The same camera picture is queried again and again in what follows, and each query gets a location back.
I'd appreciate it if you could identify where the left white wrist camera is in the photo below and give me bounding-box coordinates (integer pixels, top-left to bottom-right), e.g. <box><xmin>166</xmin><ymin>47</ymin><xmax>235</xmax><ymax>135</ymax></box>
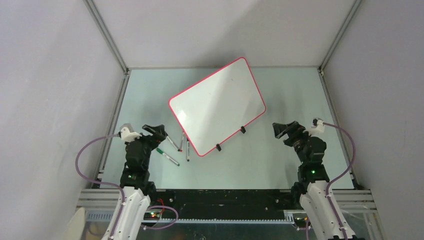
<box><xmin>118</xmin><ymin>123</ymin><xmax>142</xmax><ymax>143</ymax></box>

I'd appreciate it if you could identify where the black-capped whiteboard marker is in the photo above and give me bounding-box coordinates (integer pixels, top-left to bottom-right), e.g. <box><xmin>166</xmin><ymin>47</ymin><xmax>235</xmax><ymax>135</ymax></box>
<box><xmin>166</xmin><ymin>135</ymin><xmax>180</xmax><ymax>152</ymax></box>

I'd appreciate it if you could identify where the blue-capped whiteboard marker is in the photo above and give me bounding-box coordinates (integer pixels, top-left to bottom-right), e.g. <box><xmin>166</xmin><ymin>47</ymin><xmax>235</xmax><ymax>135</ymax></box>
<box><xmin>186</xmin><ymin>137</ymin><xmax>190</xmax><ymax>162</ymax></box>

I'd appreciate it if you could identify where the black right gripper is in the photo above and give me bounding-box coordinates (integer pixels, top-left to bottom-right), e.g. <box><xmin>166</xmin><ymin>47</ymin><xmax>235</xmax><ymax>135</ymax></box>
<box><xmin>272</xmin><ymin>121</ymin><xmax>315</xmax><ymax>165</ymax></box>

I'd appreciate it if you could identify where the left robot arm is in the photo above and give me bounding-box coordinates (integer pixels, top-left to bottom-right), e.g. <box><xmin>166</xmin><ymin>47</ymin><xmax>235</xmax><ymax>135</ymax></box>
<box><xmin>102</xmin><ymin>123</ymin><xmax>167</xmax><ymax>240</ymax></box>

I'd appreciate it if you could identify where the left electronics board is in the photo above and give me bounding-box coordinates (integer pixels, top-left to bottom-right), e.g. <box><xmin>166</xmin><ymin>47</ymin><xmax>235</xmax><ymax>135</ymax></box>
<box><xmin>143</xmin><ymin>211</ymin><xmax>162</xmax><ymax>223</ymax></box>

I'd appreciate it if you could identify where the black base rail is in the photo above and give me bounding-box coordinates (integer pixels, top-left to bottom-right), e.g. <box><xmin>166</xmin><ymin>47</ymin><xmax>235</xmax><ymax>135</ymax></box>
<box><xmin>152</xmin><ymin>189</ymin><xmax>302</xmax><ymax>221</ymax></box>

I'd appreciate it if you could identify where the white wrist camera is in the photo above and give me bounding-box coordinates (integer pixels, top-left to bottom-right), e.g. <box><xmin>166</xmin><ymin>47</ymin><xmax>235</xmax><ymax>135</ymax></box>
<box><xmin>118</xmin><ymin>123</ymin><xmax>142</xmax><ymax>143</ymax></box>
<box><xmin>310</xmin><ymin>118</ymin><xmax>325</xmax><ymax>135</ymax></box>

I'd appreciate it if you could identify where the right electronics board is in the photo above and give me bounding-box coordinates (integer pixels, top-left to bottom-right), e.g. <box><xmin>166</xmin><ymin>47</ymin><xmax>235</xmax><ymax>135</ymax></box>
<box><xmin>292</xmin><ymin>217</ymin><xmax>311</xmax><ymax>229</ymax></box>

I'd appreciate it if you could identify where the electronics board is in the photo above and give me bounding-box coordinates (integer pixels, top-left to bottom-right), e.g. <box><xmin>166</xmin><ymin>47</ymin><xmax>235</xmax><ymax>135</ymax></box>
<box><xmin>143</xmin><ymin>211</ymin><xmax>162</xmax><ymax>223</ymax></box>
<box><xmin>292</xmin><ymin>217</ymin><xmax>311</xmax><ymax>229</ymax></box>

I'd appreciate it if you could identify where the pink-framed whiteboard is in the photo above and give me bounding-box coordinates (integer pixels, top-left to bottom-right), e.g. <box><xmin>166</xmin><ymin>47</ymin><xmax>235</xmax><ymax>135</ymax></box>
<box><xmin>168</xmin><ymin>57</ymin><xmax>267</xmax><ymax>157</ymax></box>

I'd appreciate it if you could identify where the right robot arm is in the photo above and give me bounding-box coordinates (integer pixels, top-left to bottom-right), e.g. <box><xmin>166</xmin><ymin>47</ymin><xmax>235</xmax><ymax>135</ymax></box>
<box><xmin>272</xmin><ymin>118</ymin><xmax>358</xmax><ymax>240</ymax></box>

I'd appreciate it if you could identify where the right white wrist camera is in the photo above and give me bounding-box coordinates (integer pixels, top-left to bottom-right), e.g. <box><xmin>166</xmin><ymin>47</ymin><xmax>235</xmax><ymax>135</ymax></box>
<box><xmin>310</xmin><ymin>118</ymin><xmax>325</xmax><ymax>135</ymax></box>

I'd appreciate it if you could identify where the green whiteboard marker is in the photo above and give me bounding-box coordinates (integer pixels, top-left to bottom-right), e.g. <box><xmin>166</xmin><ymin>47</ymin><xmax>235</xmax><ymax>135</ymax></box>
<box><xmin>156</xmin><ymin>147</ymin><xmax>180</xmax><ymax>167</ymax></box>

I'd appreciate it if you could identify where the red-capped whiteboard marker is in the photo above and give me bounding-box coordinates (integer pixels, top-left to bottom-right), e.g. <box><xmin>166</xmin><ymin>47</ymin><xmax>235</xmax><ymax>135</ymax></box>
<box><xmin>179</xmin><ymin>131</ymin><xmax>185</xmax><ymax>152</ymax></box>

